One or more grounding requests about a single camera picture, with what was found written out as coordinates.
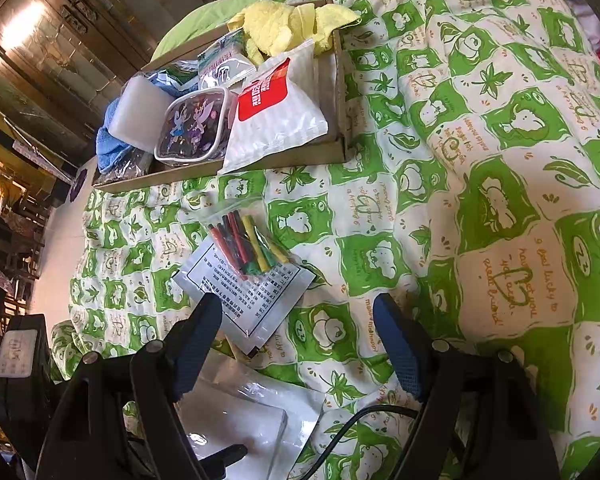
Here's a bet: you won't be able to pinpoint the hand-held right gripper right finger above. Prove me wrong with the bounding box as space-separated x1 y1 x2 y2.
372 292 561 480

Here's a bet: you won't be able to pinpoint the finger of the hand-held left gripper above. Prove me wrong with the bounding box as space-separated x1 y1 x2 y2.
192 442 248 471

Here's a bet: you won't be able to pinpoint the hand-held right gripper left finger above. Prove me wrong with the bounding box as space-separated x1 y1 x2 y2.
37 292 223 480

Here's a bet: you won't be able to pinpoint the bag of red and black sticks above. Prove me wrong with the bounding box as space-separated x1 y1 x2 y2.
200 207 293 281

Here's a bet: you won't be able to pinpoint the clear bag of brown fibre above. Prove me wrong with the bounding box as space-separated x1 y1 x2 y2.
97 147 153 183

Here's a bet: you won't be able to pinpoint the shallow cardboard box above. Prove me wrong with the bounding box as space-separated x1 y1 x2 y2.
92 0 353 193

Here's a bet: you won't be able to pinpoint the blue towel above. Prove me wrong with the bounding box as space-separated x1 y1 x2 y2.
96 72 181 171

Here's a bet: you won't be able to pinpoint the clear cartoon print pouch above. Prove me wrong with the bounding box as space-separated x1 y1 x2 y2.
153 86 231 166

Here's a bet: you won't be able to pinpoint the white packet with red label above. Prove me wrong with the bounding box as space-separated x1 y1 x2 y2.
217 37 329 176

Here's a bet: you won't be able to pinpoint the white plastic packet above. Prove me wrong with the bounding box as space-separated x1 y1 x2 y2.
107 72 181 146

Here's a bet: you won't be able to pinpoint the green and white medicine packet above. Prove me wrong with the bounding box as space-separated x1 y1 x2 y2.
197 30 258 81

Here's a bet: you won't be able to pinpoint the yellow towel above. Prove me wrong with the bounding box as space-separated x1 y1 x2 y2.
227 1 363 56

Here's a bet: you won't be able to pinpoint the white packet with framed text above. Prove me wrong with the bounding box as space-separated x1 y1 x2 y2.
172 242 316 358

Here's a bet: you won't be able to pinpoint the cluttered wooden shelf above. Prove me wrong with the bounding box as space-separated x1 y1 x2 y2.
0 150 51 321

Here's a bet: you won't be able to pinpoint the purple floor mop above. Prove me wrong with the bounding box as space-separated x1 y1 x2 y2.
70 167 88 201

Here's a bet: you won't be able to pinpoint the green and white printed quilt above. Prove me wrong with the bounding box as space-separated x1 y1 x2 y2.
50 0 600 480

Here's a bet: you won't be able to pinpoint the light green bed sheet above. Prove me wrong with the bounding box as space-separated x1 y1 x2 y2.
152 0 291 61

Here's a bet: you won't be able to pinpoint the wooden glass-panel doors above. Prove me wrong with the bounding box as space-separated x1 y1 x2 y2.
0 0 381 171

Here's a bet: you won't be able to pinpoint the black cable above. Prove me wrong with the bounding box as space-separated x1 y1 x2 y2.
300 405 421 480

